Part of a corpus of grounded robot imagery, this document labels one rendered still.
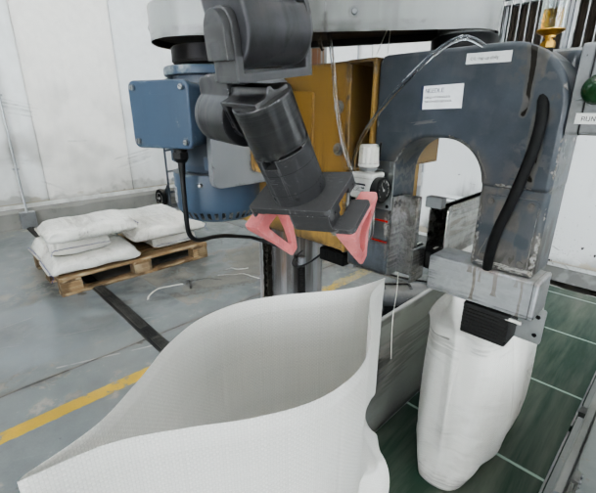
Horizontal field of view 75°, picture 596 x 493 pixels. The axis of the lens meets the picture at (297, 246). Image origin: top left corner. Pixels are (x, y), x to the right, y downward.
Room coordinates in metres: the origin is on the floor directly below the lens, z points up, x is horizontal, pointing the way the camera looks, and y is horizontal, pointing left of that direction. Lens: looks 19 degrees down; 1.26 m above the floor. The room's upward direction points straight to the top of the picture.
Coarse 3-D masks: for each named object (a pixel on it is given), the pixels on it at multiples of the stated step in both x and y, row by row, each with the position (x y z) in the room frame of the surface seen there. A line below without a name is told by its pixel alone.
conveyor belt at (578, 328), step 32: (576, 320) 1.53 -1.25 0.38; (544, 352) 1.28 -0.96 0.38; (576, 352) 1.28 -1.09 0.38; (544, 384) 1.09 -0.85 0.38; (576, 384) 1.09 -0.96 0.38; (416, 416) 0.95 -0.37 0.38; (544, 416) 0.95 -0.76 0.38; (576, 416) 1.04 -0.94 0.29; (384, 448) 0.83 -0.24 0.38; (416, 448) 0.83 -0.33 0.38; (512, 448) 0.83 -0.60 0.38; (544, 448) 0.83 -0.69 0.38; (416, 480) 0.73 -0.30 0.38; (480, 480) 0.73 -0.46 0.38; (512, 480) 0.73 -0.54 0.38
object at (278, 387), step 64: (256, 320) 0.45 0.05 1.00; (320, 320) 0.47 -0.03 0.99; (192, 384) 0.38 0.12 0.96; (256, 384) 0.45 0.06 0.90; (320, 384) 0.47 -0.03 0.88; (64, 448) 0.21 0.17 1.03; (128, 448) 0.22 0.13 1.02; (192, 448) 0.23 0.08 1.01; (256, 448) 0.24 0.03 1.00; (320, 448) 0.27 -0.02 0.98
